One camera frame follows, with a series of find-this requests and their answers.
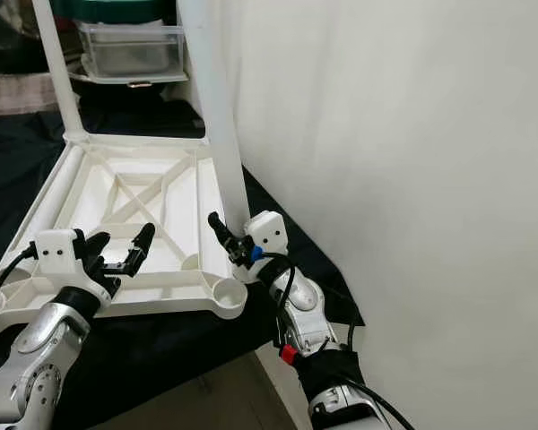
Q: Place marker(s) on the clear plastic container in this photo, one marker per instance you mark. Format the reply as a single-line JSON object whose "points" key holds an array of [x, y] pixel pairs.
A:
{"points": [[134, 55]]}

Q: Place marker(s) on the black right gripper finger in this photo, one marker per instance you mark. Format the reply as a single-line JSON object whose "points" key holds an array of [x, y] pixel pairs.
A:
{"points": [[221, 231]]}

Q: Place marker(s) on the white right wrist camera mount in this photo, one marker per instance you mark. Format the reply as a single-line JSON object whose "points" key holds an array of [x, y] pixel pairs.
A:
{"points": [[267, 233]]}

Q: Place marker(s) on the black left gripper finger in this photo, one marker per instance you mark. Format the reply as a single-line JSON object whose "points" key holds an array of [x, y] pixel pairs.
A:
{"points": [[142, 246], [97, 249]]}

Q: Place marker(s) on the black plastic bag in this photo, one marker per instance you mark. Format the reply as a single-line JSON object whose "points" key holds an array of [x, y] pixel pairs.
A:
{"points": [[11, 38]]}

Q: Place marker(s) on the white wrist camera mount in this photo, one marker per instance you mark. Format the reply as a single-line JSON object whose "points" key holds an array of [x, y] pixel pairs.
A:
{"points": [[267, 233], [63, 255]]}

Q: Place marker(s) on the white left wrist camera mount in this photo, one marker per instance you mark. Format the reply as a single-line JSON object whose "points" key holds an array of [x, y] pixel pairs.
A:
{"points": [[63, 255]]}

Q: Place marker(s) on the black table cloth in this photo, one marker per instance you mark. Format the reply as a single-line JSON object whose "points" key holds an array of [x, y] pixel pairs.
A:
{"points": [[4, 179]]}

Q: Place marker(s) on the white plastic table top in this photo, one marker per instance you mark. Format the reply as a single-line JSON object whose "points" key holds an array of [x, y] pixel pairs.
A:
{"points": [[125, 219]]}

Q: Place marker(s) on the green pot with lid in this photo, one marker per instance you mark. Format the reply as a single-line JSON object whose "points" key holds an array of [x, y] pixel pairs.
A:
{"points": [[117, 11]]}

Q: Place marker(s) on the beige patterned cloth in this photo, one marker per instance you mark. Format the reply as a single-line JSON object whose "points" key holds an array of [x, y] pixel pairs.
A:
{"points": [[22, 94]]}

